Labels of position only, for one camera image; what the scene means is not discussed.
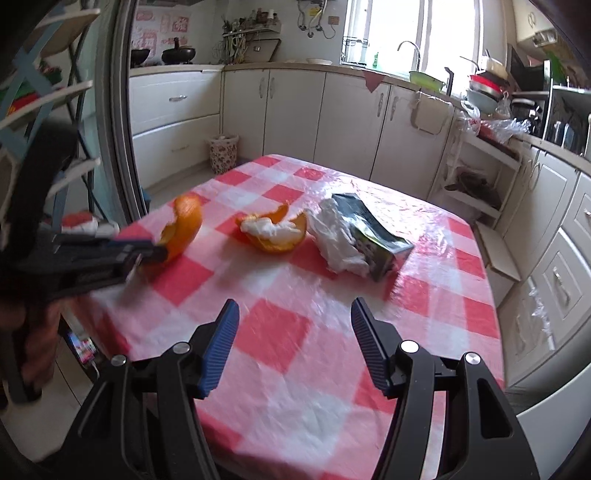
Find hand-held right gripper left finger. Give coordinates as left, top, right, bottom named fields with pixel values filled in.
left=55, top=299, right=241, bottom=480

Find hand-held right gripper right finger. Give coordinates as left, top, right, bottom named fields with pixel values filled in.
left=351, top=298, right=541, bottom=480

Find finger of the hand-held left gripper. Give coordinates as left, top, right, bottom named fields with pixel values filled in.
left=52, top=246, right=170, bottom=299
left=50, top=233, right=158, bottom=254

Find curled orange peel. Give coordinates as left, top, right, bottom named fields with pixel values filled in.
left=158, top=193, right=205, bottom=265

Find white plastic bag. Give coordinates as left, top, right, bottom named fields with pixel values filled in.
left=304, top=198, right=376, bottom=278

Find dark green snack packet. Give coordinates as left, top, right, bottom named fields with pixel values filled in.
left=329, top=192, right=415, bottom=283

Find wide orange peel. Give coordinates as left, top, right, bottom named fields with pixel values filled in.
left=235, top=200, right=308, bottom=256

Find white tissue wad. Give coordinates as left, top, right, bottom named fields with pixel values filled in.
left=241, top=216, right=297, bottom=239

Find person's left hand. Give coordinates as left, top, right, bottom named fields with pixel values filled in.
left=0, top=294, right=62, bottom=387

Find red white slipper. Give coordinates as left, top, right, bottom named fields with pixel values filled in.
left=61, top=210, right=101, bottom=234

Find white blue shoe rack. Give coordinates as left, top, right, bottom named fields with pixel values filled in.
left=0, top=8, right=103, bottom=224

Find red white checked tablecloth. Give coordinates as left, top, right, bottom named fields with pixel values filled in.
left=69, top=153, right=507, bottom=480

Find smartphone with lit screen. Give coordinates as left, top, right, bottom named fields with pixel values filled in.
left=68, top=331, right=101, bottom=368

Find cream stove cabinet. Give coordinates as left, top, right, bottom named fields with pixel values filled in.
left=128, top=66, right=225, bottom=191

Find patterned wastebasket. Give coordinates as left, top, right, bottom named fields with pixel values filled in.
left=207, top=134, right=242, bottom=176

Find white step stool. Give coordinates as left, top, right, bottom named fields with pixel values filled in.
left=475, top=220, right=523, bottom=283

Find clear hanging plastic bag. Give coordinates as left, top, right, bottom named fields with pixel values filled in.
left=525, top=276, right=556, bottom=352

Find white rolling cart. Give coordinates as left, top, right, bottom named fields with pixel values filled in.
left=438, top=124, right=523, bottom=223

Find dark frying pan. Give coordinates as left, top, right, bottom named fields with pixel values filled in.
left=444, top=165, right=502, bottom=209

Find cream drawer cabinet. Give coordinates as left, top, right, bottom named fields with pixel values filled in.
left=498, top=137, right=591, bottom=408

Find cream kitchen base cabinets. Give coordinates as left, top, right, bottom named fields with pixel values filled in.
left=222, top=64, right=463, bottom=200

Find white hanging bag holder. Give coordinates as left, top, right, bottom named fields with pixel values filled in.
left=410, top=89, right=456, bottom=138

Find crumpled clear plastic bags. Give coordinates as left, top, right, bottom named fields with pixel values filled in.
left=461, top=103, right=533, bottom=145

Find pink hanging cloth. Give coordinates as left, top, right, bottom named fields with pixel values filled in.
left=361, top=68, right=385, bottom=94

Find green basin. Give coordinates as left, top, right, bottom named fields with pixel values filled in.
left=407, top=69, right=447, bottom=92

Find stack of bowls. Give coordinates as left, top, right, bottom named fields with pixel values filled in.
left=465, top=54, right=509, bottom=117

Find black toaster oven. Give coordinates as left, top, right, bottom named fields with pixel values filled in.
left=512, top=91, right=551, bottom=136

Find chrome faucet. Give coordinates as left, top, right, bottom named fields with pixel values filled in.
left=396, top=40, right=423, bottom=71

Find white counter shelf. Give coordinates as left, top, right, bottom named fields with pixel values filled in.
left=542, top=84, right=591, bottom=158

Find kitchen window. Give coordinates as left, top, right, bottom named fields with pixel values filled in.
left=341, top=0, right=484, bottom=75

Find green bag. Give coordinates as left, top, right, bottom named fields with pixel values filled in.
left=546, top=50, right=567, bottom=85

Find grey sliding door frame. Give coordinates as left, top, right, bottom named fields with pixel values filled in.
left=98, top=0, right=149, bottom=219

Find red paper wall decor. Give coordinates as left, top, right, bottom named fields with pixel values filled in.
left=135, top=10, right=191, bottom=34

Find grey wall tray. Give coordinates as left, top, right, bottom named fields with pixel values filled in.
left=244, top=38, right=283, bottom=64

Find wall utensil rack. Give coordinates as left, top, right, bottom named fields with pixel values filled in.
left=221, top=6, right=283, bottom=64

